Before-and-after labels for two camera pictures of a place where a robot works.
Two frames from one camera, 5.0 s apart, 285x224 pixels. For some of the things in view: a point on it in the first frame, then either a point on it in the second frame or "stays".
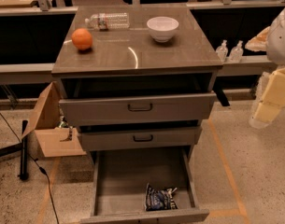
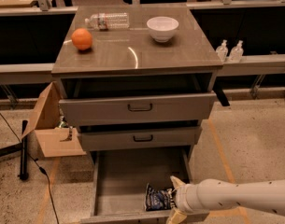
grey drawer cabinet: (135, 77) stays
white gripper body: (280, 41) to (183, 197)
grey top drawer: (164, 110) stays
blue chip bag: (160, 199) stays
